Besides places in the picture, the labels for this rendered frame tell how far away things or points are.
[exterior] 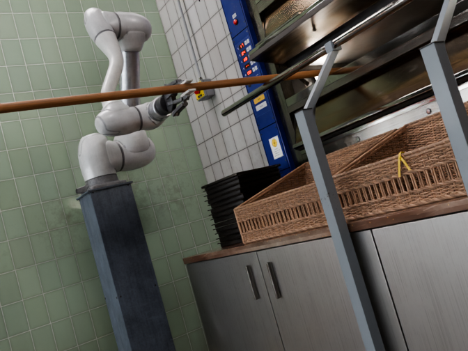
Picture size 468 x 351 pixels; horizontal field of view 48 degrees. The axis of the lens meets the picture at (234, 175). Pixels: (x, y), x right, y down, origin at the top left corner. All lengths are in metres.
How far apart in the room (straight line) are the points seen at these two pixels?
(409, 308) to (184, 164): 1.96
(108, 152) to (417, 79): 1.41
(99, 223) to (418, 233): 1.47
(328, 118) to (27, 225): 1.58
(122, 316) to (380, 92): 1.46
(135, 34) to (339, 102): 1.00
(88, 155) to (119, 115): 0.49
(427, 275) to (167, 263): 1.85
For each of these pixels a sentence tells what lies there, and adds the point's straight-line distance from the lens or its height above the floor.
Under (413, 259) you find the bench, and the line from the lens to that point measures 1.55.
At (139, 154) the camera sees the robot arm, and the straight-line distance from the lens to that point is 2.66.
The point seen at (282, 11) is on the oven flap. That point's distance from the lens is 2.61.
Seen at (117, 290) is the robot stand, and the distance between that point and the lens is 2.47.
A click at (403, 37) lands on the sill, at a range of 2.14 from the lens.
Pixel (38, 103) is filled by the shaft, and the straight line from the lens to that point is 1.74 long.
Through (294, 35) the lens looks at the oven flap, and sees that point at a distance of 2.38.
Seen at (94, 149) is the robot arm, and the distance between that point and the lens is 2.56.
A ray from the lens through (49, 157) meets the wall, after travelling 2.97.
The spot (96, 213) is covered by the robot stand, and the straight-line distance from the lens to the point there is 2.47.
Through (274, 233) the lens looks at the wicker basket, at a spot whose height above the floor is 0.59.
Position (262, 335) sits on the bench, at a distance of 2.22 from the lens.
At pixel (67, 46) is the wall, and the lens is 3.23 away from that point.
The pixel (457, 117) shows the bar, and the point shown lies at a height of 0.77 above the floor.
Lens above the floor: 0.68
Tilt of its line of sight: 5 degrees up
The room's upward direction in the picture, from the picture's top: 16 degrees counter-clockwise
